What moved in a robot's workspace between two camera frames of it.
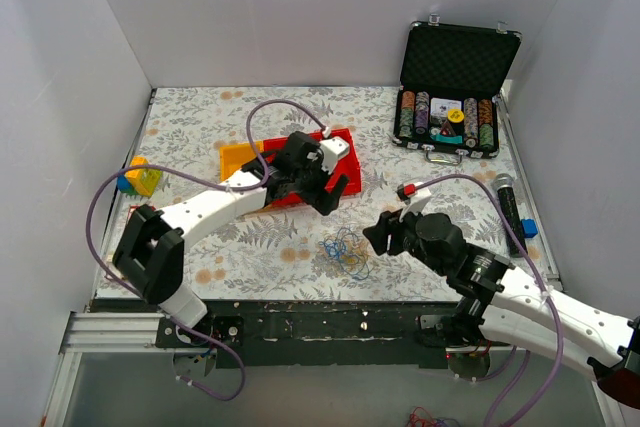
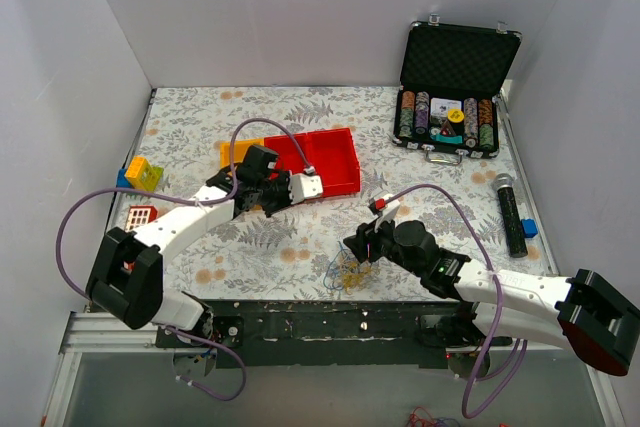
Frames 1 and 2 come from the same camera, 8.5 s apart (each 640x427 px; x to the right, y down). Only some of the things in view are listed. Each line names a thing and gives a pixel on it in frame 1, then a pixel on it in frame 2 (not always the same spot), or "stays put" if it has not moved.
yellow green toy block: (143, 181) stays put
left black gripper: (314, 184) → (279, 189)
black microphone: (512, 215) stays put
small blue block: (529, 227) stays put
